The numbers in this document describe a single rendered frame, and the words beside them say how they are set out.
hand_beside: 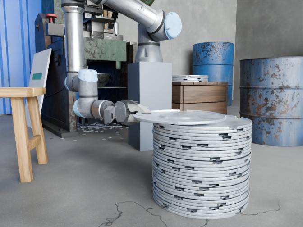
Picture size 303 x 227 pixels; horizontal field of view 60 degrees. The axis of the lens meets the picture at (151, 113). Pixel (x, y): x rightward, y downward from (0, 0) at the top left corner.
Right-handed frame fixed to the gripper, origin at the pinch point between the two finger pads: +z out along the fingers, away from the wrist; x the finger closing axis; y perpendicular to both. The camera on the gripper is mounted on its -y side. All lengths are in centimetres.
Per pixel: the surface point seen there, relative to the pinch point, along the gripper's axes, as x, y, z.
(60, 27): -44, 38, -89
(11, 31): -61, 83, -219
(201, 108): 6, 82, -12
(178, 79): -12, 79, -27
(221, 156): 7.7, -10.5, 29.4
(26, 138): 9.2, -20.8, -37.4
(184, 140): 3.9, -14.7, 20.9
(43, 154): 20, -7, -49
